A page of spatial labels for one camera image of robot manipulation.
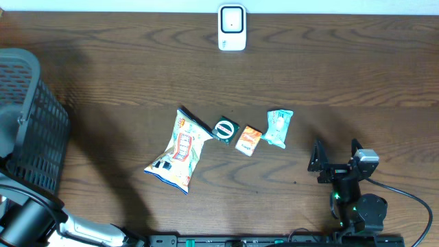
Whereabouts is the orange snack packet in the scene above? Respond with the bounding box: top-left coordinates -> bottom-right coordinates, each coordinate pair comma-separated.
235,126 -> 262,156

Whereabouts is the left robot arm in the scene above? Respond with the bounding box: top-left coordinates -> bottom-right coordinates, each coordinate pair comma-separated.
1,139 -> 324,246

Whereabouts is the yellow chips bag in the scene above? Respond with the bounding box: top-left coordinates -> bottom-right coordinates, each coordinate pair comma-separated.
144,108 -> 213,194

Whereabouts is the white barcode scanner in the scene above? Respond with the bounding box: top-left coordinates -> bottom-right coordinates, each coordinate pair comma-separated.
217,4 -> 247,51

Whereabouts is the mint green wipes packet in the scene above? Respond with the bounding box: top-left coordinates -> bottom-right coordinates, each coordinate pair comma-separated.
261,109 -> 294,149

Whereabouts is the grey plastic shopping basket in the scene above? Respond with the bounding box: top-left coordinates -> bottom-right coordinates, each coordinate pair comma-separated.
1,48 -> 71,195

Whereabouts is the dark green round-logo packet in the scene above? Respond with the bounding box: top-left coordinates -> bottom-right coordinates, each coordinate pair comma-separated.
212,116 -> 240,145

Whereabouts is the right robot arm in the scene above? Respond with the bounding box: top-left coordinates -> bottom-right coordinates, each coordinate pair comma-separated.
308,139 -> 388,241

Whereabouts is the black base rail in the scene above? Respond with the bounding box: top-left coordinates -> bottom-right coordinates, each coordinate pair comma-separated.
148,233 -> 405,247

